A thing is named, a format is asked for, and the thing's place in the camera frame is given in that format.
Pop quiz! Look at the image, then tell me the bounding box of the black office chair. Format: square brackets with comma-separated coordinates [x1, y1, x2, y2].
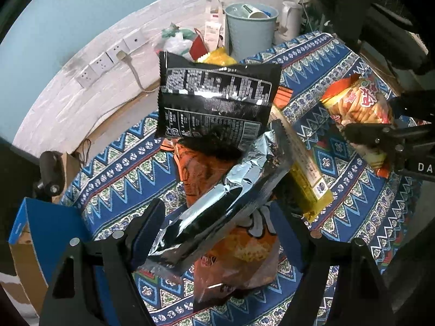
[306, 0, 435, 75]

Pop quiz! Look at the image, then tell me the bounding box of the grey plug with cable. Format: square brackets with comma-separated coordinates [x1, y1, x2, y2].
[116, 51, 160, 93]

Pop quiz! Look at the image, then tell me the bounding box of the small cardboard box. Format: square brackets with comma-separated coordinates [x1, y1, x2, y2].
[61, 153, 82, 194]

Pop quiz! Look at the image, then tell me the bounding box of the white paper carrier bag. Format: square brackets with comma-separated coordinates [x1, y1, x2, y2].
[204, 0, 226, 51]

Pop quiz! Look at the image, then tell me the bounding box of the large black snack packet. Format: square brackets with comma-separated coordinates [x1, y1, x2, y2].
[154, 51, 282, 150]

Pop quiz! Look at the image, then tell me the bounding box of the black cable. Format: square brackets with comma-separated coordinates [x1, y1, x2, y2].
[80, 137, 92, 164]

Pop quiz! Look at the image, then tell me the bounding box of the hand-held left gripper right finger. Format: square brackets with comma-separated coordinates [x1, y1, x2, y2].
[270, 207, 396, 326]

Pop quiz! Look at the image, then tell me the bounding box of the black curtain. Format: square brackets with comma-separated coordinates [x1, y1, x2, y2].
[0, 137, 43, 275]

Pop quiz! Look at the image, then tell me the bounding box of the large orange chip packet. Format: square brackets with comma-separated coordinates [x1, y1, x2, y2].
[194, 197, 281, 311]

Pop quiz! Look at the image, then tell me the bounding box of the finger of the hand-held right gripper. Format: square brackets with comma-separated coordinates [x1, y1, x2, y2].
[389, 97, 435, 124]
[341, 122, 408, 153]

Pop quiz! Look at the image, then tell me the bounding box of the white wall socket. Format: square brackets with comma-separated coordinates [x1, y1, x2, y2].
[106, 42, 131, 63]
[124, 29, 152, 51]
[76, 66, 96, 89]
[91, 54, 113, 77]

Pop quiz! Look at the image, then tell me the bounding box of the light blue waste bin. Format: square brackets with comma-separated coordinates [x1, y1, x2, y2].
[224, 3, 279, 60]

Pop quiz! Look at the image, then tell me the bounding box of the silver foil snack packet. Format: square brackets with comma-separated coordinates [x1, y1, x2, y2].
[146, 120, 294, 272]

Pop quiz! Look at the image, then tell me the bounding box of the long yellow snack packet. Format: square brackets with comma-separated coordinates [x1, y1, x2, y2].
[270, 104, 334, 223]

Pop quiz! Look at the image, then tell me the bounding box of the blue patterned tablecloth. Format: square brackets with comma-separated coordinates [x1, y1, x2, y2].
[59, 30, 422, 326]

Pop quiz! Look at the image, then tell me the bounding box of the dark orange patterned snack packet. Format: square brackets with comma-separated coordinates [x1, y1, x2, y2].
[160, 86, 293, 208]

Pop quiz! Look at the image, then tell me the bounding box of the blue cardboard box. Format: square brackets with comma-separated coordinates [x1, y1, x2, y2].
[8, 197, 96, 318]

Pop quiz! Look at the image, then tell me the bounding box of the crumpled plastic rubbish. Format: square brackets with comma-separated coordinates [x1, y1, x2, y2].
[160, 23, 198, 58]

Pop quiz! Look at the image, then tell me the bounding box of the white electric kettle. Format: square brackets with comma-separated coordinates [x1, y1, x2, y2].
[274, 1, 303, 45]

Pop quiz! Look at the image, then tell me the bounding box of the small yellow snack packet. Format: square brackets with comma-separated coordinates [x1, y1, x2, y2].
[195, 48, 238, 66]

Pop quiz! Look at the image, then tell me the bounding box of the red cracker snack packet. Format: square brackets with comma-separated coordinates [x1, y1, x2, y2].
[319, 75, 395, 179]

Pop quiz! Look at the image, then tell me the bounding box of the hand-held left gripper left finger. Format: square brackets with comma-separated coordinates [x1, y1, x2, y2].
[39, 199, 167, 326]

